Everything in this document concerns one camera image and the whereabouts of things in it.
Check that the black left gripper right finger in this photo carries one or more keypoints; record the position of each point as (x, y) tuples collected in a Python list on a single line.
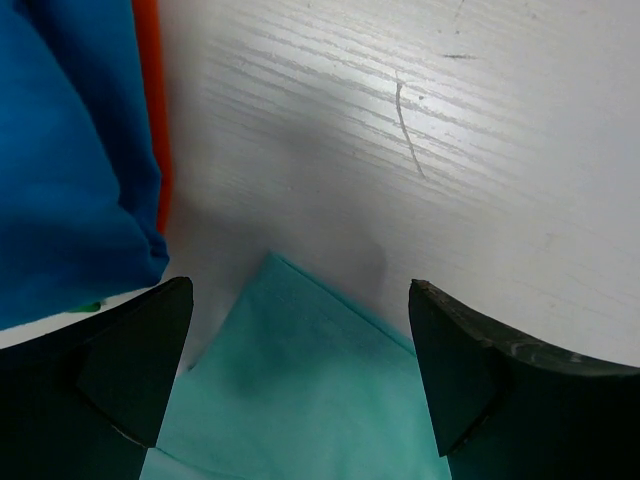
[(506, 405)]

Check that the red folded t shirt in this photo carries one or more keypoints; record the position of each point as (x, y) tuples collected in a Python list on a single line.
[(148, 35)]

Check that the teal t shirt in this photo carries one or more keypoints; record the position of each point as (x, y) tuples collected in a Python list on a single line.
[(300, 383)]

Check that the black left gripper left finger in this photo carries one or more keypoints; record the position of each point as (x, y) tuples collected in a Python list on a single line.
[(87, 401)]

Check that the blue folded t shirt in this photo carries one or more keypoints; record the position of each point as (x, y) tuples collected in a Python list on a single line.
[(80, 185)]

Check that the green folded t shirt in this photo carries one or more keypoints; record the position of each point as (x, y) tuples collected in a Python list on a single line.
[(89, 308)]

